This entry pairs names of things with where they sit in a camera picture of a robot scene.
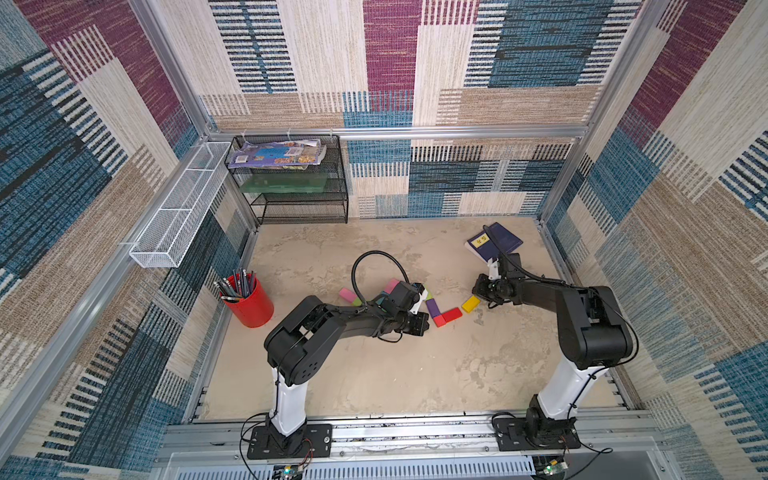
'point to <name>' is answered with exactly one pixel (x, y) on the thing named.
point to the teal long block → (380, 301)
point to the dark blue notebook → (484, 247)
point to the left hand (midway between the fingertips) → (432, 327)
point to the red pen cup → (244, 296)
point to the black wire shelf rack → (329, 206)
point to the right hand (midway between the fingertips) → (476, 292)
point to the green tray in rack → (284, 183)
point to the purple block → (433, 307)
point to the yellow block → (471, 304)
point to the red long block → (452, 315)
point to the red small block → (439, 321)
